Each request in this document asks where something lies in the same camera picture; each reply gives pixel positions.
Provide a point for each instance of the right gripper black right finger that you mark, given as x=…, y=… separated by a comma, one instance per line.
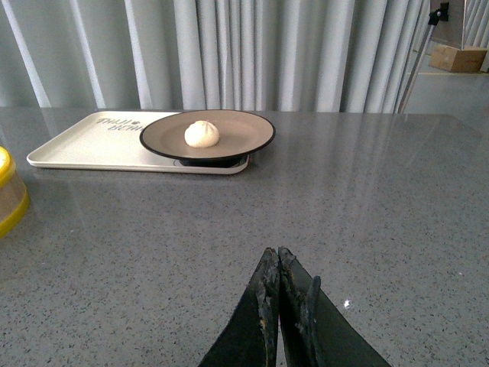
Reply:
x=314, y=331

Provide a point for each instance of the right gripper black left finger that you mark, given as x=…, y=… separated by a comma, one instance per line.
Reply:
x=250, y=337

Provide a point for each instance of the beige plate black rim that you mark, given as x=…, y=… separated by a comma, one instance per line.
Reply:
x=241, y=133

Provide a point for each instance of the white steamed bun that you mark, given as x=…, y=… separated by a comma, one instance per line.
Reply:
x=202, y=134

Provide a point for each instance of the white bear print tray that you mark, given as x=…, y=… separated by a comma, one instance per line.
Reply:
x=110, y=140

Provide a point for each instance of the yellow rimmed bamboo steamer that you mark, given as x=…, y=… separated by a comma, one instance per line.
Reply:
x=14, y=195

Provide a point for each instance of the grey pleated curtain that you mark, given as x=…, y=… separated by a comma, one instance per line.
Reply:
x=324, y=56

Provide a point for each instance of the brown cardboard box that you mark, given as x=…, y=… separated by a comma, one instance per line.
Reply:
x=468, y=60

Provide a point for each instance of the silver tripod stand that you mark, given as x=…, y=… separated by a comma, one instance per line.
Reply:
x=441, y=13

